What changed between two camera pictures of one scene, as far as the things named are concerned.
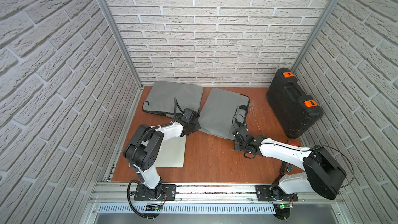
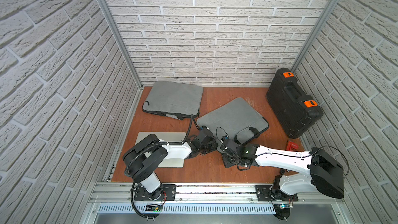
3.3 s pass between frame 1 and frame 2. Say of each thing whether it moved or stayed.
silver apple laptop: stayed
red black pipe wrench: stayed
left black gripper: moved
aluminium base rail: stayed
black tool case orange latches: stayed
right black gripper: moved
